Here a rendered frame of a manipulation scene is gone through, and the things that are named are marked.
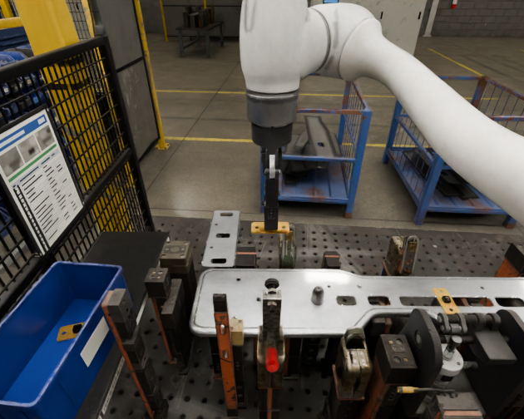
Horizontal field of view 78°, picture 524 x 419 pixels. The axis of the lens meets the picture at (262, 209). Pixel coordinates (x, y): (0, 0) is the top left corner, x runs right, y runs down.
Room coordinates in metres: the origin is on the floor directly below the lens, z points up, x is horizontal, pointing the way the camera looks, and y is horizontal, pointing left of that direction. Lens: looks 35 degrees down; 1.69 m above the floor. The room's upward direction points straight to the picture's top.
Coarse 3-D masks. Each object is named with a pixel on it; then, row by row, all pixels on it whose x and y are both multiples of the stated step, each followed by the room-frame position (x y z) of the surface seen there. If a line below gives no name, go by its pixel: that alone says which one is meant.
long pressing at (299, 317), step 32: (224, 288) 0.61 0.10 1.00; (256, 288) 0.61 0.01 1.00; (288, 288) 0.61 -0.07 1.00; (352, 288) 0.61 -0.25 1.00; (384, 288) 0.61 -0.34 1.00; (416, 288) 0.61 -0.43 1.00; (448, 288) 0.61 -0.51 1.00; (480, 288) 0.61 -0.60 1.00; (512, 288) 0.61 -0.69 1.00; (192, 320) 0.51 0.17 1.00; (256, 320) 0.50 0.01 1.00; (288, 320) 0.50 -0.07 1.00; (320, 320) 0.50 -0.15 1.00; (352, 320) 0.50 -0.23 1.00
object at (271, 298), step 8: (272, 280) 0.43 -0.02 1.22; (272, 288) 0.42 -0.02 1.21; (264, 296) 0.40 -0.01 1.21; (272, 296) 0.40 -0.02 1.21; (280, 296) 0.40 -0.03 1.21; (264, 304) 0.40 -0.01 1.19; (272, 304) 0.39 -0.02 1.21; (280, 304) 0.40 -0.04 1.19; (264, 312) 0.40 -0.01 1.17; (272, 312) 0.38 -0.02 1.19; (280, 312) 0.40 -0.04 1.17; (264, 320) 0.41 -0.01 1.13; (272, 320) 0.41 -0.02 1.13; (264, 328) 0.41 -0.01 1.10; (272, 328) 0.41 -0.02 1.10; (264, 336) 0.42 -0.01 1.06
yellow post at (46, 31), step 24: (24, 0) 1.01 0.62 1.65; (48, 0) 1.01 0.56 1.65; (24, 24) 1.01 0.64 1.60; (48, 24) 1.00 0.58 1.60; (72, 24) 1.09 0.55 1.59; (48, 48) 1.01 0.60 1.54; (72, 144) 1.01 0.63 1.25; (96, 144) 1.02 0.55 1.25; (96, 168) 1.00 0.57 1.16; (120, 192) 1.07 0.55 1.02; (96, 216) 1.01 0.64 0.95; (120, 216) 1.02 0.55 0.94
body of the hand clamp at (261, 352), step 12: (264, 348) 0.40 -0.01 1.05; (276, 348) 0.40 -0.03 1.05; (264, 360) 0.37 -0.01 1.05; (264, 372) 0.37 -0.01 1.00; (276, 372) 0.37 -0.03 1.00; (264, 384) 0.37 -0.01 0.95; (276, 384) 0.37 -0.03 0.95; (264, 396) 0.38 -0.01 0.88; (276, 396) 0.38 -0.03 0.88; (264, 408) 0.38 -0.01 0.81; (276, 408) 0.38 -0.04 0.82
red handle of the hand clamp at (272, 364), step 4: (268, 332) 0.42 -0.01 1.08; (272, 332) 0.42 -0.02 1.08; (268, 336) 0.40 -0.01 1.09; (272, 336) 0.40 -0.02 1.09; (268, 340) 0.38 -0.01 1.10; (272, 340) 0.38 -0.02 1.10; (268, 344) 0.37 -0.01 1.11; (272, 344) 0.37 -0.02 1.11; (268, 348) 0.35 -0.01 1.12; (272, 348) 0.35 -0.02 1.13; (268, 352) 0.34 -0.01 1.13; (272, 352) 0.34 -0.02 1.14; (276, 352) 0.34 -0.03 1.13; (268, 356) 0.33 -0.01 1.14; (272, 356) 0.32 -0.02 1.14; (276, 356) 0.33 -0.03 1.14; (268, 360) 0.31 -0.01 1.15; (272, 360) 0.31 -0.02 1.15; (276, 360) 0.32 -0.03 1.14; (268, 364) 0.31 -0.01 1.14; (272, 364) 0.31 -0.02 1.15; (276, 364) 0.31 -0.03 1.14; (268, 368) 0.30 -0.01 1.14; (272, 368) 0.30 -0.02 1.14; (276, 368) 0.30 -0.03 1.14
